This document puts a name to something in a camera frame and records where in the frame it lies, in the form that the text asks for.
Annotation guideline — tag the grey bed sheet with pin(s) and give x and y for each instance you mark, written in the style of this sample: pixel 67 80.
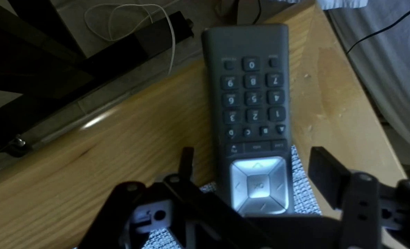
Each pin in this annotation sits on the grey bed sheet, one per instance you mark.
pixel 398 76

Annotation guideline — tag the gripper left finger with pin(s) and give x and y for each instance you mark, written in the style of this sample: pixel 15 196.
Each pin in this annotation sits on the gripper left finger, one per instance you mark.
pixel 191 204

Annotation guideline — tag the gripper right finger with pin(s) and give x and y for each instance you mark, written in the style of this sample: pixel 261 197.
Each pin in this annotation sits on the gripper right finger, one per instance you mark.
pixel 360 207

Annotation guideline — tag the black metal frame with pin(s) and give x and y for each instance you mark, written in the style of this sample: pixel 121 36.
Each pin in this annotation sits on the black metal frame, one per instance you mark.
pixel 35 69

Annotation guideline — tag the dark grey remote control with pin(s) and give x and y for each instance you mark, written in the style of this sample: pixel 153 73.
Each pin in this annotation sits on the dark grey remote control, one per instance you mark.
pixel 249 45

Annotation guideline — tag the grey woven mat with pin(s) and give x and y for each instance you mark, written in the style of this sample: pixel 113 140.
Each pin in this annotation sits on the grey woven mat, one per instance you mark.
pixel 305 193

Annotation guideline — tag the white cloth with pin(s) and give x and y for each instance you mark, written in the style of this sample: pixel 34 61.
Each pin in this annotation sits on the white cloth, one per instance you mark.
pixel 343 3

